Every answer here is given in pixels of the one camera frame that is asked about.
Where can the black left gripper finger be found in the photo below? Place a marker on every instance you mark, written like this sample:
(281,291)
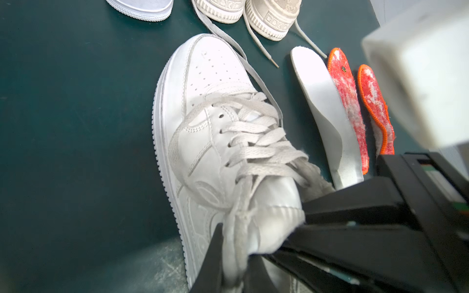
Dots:
(210,278)

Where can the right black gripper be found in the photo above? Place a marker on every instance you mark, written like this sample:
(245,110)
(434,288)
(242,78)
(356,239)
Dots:
(404,231)

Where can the white sneaker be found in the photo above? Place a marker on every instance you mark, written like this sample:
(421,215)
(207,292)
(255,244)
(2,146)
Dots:
(224,159)
(144,10)

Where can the red orange insole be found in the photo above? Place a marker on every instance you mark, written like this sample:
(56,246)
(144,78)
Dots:
(341,73)

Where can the white foam insole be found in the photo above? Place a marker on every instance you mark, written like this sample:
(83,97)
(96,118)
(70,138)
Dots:
(338,137)

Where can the beige lace sneaker with laces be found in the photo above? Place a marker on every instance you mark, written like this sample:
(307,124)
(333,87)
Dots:
(273,19)

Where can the white sneaker front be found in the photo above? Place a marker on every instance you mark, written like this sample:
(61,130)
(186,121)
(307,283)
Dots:
(144,10)

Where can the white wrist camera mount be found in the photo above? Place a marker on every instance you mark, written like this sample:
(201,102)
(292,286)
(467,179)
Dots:
(421,62)

